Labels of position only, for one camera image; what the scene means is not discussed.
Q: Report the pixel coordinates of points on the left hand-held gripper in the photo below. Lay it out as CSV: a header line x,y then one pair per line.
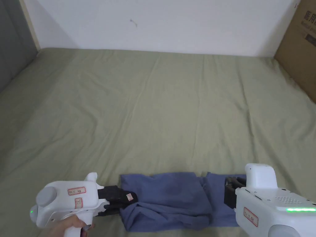
x,y
61,200

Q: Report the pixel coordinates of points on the blue garment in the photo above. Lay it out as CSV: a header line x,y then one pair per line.
x,y
172,195

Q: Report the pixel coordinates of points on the brown cardboard carton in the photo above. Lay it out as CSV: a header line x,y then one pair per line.
x,y
300,49

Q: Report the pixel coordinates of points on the grey padded headboard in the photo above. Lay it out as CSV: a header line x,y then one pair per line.
x,y
14,42

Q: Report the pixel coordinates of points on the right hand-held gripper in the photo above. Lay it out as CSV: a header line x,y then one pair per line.
x,y
269,207

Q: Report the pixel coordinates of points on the bed with pale green sheet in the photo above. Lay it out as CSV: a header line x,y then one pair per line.
x,y
153,103

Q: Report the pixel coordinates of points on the person's left hand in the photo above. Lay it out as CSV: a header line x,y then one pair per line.
x,y
65,227

